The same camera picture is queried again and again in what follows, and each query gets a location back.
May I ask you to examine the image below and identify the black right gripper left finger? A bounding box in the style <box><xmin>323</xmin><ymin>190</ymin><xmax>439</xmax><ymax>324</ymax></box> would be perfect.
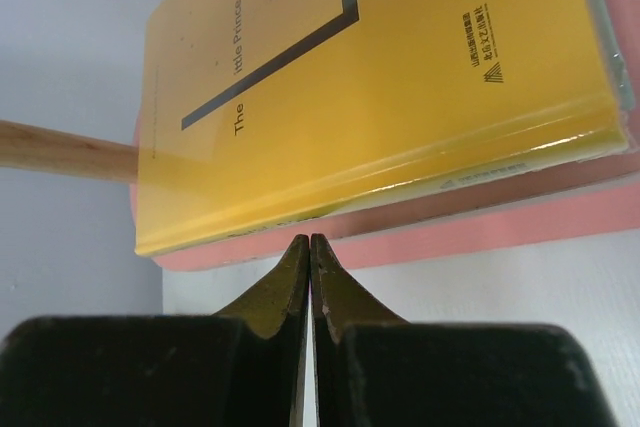
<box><xmin>1</xmin><ymin>235</ymin><xmax>310</xmax><ymax>426</ymax></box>

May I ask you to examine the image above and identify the yellow Little Prince book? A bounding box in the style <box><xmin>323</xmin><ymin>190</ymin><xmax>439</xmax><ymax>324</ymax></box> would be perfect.
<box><xmin>136</xmin><ymin>0</ymin><xmax>630</xmax><ymax>256</ymax></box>

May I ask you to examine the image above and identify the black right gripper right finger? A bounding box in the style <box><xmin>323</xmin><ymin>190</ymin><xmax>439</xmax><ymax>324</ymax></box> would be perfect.
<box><xmin>311</xmin><ymin>235</ymin><xmax>639</xmax><ymax>426</ymax></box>

